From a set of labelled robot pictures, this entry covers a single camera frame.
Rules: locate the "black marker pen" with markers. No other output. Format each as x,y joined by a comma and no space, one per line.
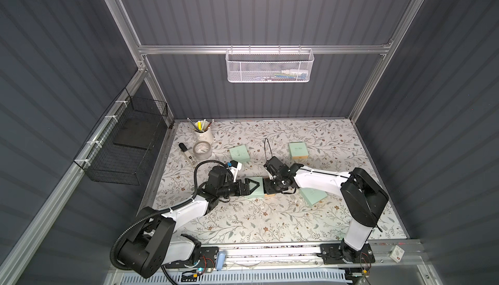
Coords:
188,155

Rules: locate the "white wire wall basket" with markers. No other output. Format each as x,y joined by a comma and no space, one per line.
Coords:
269,65

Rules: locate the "floral table mat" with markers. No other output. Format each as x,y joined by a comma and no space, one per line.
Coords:
332,145

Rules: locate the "mint jewelry box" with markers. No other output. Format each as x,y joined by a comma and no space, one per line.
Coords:
240,154
298,150
312,196
257,187

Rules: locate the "white perforated front panel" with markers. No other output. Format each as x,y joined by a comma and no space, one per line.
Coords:
266,276

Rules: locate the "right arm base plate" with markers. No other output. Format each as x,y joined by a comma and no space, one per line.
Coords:
339,253

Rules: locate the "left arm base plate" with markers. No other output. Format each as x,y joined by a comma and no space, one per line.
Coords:
204,257

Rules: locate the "white pen holder cup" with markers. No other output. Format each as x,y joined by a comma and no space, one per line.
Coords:
203,130

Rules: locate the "clear tape roll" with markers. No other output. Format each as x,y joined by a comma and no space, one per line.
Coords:
202,150

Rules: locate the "white square tag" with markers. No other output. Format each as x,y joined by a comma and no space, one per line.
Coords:
397,254

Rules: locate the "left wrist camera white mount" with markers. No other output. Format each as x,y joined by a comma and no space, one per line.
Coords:
234,167

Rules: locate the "black wire side basket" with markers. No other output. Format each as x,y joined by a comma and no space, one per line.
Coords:
126,150

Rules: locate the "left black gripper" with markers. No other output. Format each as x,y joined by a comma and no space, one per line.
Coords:
240,187

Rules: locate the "blue cylinder on rail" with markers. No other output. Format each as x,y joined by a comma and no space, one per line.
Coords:
220,260

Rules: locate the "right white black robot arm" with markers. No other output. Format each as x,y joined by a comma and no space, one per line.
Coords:
364,197

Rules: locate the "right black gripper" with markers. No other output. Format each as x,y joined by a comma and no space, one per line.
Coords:
275,184

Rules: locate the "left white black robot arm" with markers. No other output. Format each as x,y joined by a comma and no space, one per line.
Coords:
150,241

